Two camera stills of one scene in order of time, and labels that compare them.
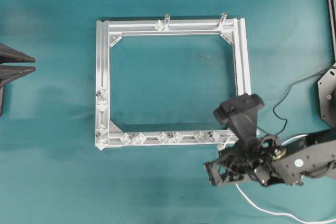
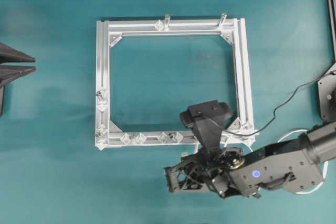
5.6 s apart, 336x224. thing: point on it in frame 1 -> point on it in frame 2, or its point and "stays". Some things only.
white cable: x=276 y=213 -> x=238 y=134
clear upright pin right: x=223 y=17 stays
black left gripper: x=10 y=73 stays
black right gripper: x=247 y=162 -> x=189 y=174
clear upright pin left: x=167 y=19 stays
